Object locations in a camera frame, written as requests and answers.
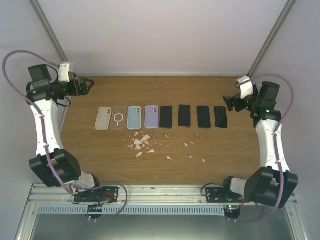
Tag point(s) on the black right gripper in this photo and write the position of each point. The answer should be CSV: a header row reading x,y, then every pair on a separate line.
x,y
229,101

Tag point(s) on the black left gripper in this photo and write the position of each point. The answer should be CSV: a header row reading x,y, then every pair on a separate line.
x,y
83,91

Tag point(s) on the black smartphone from white case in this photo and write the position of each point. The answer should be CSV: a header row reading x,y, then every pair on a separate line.
x,y
220,117

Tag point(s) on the blue magsafe phone case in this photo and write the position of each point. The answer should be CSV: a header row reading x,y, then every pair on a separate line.
x,y
203,117

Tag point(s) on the white phone stand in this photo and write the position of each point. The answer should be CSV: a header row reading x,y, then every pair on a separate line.
x,y
103,119

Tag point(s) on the clear magsafe phone case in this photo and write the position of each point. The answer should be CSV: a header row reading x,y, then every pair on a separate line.
x,y
118,118

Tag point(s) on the phone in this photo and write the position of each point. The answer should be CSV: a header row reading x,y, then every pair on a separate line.
x,y
184,116

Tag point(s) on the light blue phone case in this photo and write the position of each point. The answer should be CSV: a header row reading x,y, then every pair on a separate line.
x,y
134,120

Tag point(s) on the lavender phone case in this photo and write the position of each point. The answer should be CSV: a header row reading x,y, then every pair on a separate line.
x,y
151,119

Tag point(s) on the dark green smartphone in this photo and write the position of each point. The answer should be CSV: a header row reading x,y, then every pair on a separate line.
x,y
166,117

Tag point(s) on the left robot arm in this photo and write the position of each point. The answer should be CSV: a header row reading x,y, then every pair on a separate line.
x,y
54,165

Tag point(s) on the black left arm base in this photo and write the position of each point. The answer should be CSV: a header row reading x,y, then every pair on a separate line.
x,y
104,195

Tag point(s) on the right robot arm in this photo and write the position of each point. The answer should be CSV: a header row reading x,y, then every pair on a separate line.
x,y
273,183

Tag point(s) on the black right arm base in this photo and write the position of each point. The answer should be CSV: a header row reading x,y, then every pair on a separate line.
x,y
220,194

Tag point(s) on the white debris pile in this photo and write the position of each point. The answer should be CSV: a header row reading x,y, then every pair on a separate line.
x,y
141,144

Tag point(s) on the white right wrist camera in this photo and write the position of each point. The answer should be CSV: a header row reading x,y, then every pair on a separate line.
x,y
245,86

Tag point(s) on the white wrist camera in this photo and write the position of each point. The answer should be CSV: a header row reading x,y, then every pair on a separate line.
x,y
245,86
66,72

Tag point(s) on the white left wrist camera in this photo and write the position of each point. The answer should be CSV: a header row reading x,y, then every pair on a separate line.
x,y
66,72

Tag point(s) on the aluminium front rail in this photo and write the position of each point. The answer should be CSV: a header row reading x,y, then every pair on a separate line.
x,y
184,195

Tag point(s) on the white slotted cable duct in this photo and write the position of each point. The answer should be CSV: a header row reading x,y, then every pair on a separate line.
x,y
212,210

